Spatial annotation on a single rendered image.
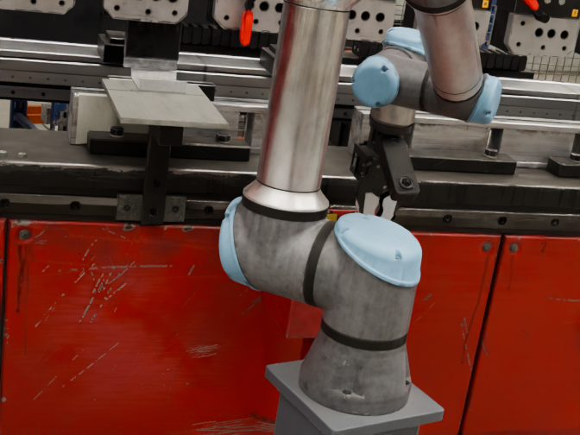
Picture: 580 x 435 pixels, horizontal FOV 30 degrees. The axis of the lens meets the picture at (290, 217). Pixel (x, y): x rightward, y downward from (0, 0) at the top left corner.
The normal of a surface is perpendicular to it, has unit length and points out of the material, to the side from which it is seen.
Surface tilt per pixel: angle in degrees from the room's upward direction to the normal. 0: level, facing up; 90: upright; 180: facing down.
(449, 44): 137
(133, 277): 90
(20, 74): 90
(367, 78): 94
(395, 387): 72
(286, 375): 0
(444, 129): 90
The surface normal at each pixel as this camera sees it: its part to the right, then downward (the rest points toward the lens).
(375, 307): 0.01, 0.33
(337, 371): -0.42, -0.07
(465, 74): 0.40, 0.82
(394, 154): 0.26, -0.55
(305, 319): 0.30, 0.36
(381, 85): -0.40, 0.32
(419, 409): 0.14, -0.94
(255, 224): -0.62, 0.13
